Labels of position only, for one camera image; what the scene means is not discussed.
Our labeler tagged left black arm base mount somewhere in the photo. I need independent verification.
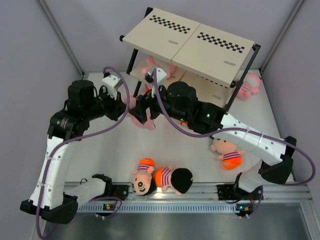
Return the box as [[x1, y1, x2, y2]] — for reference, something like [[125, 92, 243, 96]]
[[99, 184, 129, 201]]

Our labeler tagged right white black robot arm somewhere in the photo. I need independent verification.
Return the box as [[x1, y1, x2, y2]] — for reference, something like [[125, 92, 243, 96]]
[[129, 81, 297, 199]]

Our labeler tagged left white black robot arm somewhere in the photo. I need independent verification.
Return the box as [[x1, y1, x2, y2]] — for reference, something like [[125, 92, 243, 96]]
[[20, 75, 126, 224]]

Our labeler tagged pink striped frog plush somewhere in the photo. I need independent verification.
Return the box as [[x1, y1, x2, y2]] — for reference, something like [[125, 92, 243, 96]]
[[236, 73, 262, 100], [126, 92, 156, 131], [141, 56, 176, 78]]

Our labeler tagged boy doll black hair back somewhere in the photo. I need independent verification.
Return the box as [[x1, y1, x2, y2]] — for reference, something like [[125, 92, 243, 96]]
[[154, 165, 194, 196]]

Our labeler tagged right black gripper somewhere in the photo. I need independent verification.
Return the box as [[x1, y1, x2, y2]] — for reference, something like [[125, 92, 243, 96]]
[[129, 81, 190, 125]]

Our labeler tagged boy doll face up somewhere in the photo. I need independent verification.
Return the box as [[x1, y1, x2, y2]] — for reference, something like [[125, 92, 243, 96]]
[[131, 158, 157, 196]]

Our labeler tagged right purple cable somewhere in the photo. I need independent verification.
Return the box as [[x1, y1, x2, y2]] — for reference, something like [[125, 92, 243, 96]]
[[152, 68, 316, 220]]

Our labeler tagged grey slotted cable duct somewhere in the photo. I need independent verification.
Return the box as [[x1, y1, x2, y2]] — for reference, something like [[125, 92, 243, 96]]
[[77, 202, 250, 214]]

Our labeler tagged red whale plush rightmost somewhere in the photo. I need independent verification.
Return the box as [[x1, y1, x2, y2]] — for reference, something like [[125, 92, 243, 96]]
[[179, 119, 188, 127]]

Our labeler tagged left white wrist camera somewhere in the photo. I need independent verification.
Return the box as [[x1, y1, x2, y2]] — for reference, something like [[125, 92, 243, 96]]
[[102, 74, 122, 100]]

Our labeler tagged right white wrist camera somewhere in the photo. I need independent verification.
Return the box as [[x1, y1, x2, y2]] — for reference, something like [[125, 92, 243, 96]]
[[144, 67, 167, 88]]

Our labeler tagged boy doll near shelf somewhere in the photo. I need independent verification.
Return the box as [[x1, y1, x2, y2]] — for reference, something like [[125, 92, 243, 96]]
[[210, 138, 245, 170]]

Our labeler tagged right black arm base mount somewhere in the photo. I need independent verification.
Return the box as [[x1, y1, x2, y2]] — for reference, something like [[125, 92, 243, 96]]
[[216, 184, 263, 203]]

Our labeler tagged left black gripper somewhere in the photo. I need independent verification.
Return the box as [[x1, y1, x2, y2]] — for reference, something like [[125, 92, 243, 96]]
[[83, 87, 128, 122]]

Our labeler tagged aluminium rail base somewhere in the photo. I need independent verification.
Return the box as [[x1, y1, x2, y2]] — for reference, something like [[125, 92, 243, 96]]
[[62, 181, 313, 201]]

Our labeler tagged beige three-tier shelf black frame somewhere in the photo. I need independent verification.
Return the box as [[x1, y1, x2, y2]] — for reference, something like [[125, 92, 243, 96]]
[[120, 7, 260, 110]]

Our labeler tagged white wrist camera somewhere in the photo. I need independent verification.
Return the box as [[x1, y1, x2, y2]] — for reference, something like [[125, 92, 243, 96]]
[[102, 74, 122, 100], [144, 67, 167, 88]]

